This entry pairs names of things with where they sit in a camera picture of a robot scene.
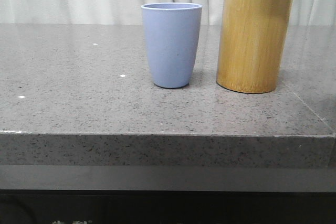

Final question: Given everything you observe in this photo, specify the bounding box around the bamboo cylindrical holder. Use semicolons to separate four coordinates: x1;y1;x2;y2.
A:
216;0;292;93

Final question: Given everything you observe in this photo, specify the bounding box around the blue plastic cup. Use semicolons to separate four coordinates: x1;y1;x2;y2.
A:
141;3;202;89

